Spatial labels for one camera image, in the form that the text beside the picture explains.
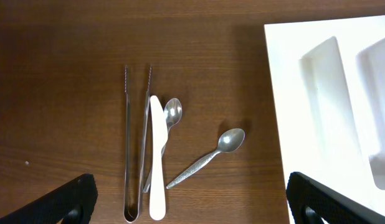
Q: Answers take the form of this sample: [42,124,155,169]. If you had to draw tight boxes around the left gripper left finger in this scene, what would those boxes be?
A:
[0,174,98,224]

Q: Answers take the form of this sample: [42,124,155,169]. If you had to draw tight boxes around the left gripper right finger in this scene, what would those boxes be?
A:
[286,172,385,224]

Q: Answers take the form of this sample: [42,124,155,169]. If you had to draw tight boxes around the pink plastic knife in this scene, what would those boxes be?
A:
[149,95,168,221]

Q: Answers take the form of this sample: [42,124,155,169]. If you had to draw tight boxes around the steel kitchen tongs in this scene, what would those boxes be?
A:
[123,65,151,223]

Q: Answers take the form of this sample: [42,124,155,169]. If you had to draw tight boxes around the white plastic cutlery tray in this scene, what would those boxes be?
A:
[264,16,385,216]

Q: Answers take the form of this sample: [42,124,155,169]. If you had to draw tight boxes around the small teaspoon under knife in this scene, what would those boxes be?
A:
[143,98,183,193]

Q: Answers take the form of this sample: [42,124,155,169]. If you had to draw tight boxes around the teaspoon with textured handle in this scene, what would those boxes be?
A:
[166,128,245,189]

